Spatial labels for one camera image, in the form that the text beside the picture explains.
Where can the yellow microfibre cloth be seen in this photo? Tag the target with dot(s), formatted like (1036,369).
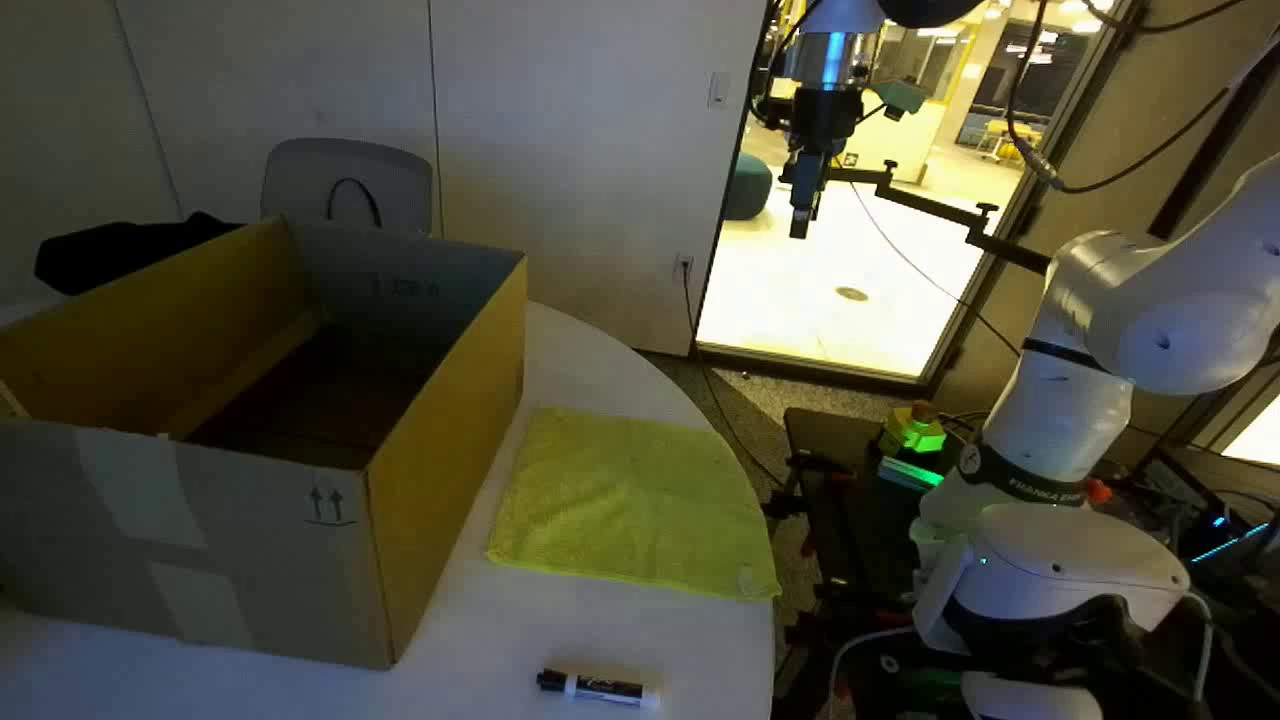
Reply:
(632,501)

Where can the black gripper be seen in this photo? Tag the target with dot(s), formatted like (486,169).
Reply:
(817,133)

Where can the black bag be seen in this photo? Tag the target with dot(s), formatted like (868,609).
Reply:
(88,257)

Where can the large open cardboard box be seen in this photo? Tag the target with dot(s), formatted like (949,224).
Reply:
(264,441)

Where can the black and white marker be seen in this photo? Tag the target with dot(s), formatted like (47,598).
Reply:
(599,691)

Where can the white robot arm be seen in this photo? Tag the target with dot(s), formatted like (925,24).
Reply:
(1010,556)

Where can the green lit electronic device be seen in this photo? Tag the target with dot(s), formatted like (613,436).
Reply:
(912,452)

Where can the grey chair backrest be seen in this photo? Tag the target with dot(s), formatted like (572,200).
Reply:
(350,183)

